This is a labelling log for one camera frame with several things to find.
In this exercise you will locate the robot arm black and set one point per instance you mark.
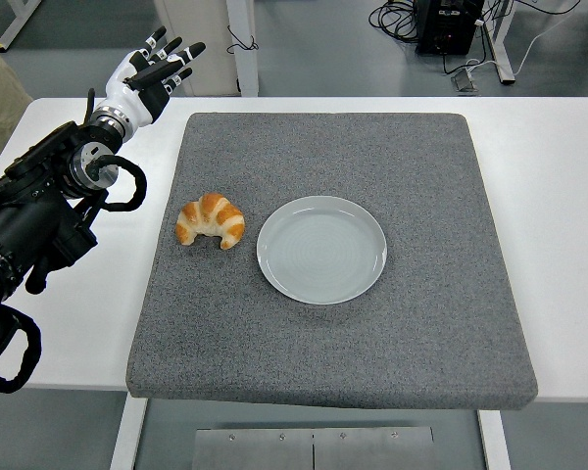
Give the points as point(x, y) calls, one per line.
point(29, 220)

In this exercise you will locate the white desk frame leg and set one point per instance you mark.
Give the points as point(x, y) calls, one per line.
point(501, 44)

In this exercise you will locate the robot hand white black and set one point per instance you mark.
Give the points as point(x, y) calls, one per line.
point(127, 93)

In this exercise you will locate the white slanted desk leg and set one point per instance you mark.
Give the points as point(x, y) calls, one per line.
point(14, 24)

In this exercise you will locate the black computer box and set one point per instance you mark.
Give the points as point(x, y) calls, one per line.
point(446, 29)

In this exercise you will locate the grey felt mat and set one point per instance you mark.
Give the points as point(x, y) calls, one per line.
point(323, 352)

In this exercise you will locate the grey round plate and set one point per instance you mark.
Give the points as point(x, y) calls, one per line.
point(323, 254)

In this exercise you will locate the grey metal plate with screws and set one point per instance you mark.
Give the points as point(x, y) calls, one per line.
point(255, 450)

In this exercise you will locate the white table leg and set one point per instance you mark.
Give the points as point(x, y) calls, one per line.
point(127, 436)
point(495, 440)

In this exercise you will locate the small grey foot pedal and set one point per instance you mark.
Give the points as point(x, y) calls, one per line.
point(465, 82)

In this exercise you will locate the croissant bread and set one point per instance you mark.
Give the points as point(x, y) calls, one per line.
point(210, 215)

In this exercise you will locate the person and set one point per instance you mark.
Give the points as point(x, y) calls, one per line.
point(0, 98)

